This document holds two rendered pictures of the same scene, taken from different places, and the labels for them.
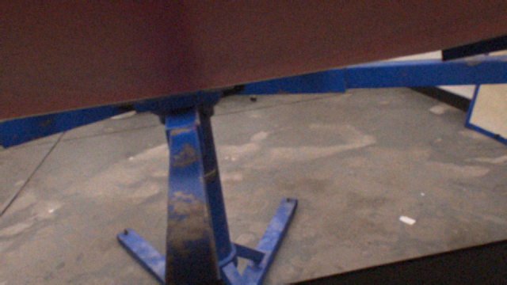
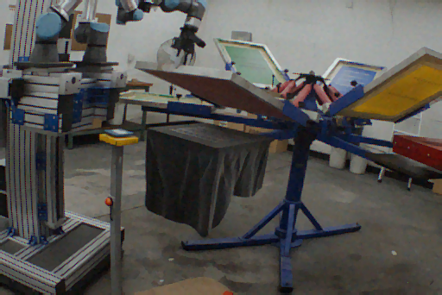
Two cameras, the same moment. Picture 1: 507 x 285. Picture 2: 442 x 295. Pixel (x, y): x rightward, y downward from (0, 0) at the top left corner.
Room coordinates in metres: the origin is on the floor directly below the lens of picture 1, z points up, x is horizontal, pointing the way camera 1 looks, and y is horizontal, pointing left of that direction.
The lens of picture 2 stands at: (-1.49, -1.37, 1.31)
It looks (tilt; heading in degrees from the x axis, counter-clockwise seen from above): 12 degrees down; 42
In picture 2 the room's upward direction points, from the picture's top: 7 degrees clockwise
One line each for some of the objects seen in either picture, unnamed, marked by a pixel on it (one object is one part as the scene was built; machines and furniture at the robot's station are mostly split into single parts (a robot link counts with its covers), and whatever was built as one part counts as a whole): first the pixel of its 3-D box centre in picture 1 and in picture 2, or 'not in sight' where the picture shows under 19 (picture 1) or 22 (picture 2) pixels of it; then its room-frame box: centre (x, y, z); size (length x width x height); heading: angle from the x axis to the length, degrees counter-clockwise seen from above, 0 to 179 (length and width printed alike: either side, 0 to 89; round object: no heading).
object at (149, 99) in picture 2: not in sight; (186, 91); (0.52, 0.88, 1.05); 1.08 x 0.61 x 0.23; 127
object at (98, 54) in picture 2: not in sight; (95, 53); (-0.43, 0.64, 1.31); 0.15 x 0.15 x 0.10
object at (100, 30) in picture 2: not in sight; (97, 33); (-0.43, 0.65, 1.42); 0.13 x 0.12 x 0.14; 97
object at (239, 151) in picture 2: not in sight; (240, 185); (-0.01, -0.18, 0.74); 0.46 x 0.04 x 0.42; 7
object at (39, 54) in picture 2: not in sight; (45, 51); (-0.85, 0.38, 1.31); 0.15 x 0.15 x 0.10
